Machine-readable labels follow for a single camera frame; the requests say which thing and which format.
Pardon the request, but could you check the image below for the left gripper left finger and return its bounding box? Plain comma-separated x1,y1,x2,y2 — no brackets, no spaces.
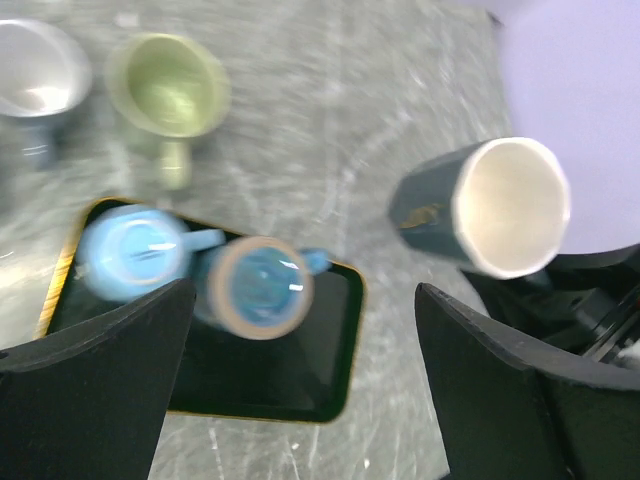
1,280,195,479

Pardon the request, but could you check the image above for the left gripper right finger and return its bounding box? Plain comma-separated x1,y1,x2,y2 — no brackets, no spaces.
414,283,639,480

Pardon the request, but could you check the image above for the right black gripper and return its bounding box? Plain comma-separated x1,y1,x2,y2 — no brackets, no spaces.
464,245,639,363

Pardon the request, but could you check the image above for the dark grey mug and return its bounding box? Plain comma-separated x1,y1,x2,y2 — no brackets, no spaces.
388,137,571,280

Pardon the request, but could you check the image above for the pale green mug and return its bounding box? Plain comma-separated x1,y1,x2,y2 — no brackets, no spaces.
104,32,231,190

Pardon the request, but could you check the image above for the small slate grey mug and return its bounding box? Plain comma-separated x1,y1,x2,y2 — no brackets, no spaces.
1,18,93,168

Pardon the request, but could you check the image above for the light blue hexagonal mug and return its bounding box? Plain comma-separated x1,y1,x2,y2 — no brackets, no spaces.
76,204,226,303

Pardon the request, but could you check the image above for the blue mug tan rim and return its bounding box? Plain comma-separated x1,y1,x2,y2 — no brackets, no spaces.
192,236,331,341

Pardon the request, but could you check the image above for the black serving tray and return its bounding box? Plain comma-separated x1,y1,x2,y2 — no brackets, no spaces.
35,197,367,423

